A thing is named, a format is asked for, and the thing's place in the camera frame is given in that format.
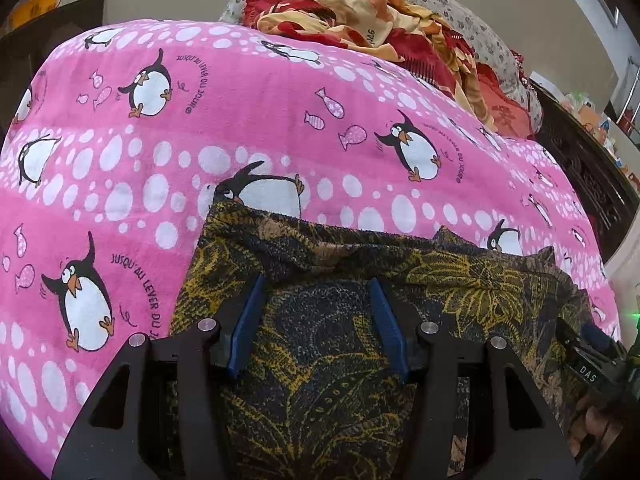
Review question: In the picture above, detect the grey floral pillow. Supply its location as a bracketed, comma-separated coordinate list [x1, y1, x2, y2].
[219, 0, 546, 137]

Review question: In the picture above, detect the metal stair railing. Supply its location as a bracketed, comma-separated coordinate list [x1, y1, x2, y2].
[614, 56, 639, 136]

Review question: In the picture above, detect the red orange floral quilt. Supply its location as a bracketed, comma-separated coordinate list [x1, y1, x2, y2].
[242, 0, 534, 139]

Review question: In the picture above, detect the person's right hand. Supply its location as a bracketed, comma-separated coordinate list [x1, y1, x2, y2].
[564, 393, 626, 461]

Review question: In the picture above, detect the brown black floral patterned garment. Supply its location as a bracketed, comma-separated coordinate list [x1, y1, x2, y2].
[170, 198, 591, 479]

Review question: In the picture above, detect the dark carved wooden headboard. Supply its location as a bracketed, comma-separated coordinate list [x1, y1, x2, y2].
[533, 84, 639, 261]

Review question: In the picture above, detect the dark wooden side furniture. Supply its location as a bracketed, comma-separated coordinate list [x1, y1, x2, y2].
[1, 0, 105, 139]

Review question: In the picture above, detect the pink penguin print bed sheet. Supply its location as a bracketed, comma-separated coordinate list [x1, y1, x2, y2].
[1, 20, 620, 474]

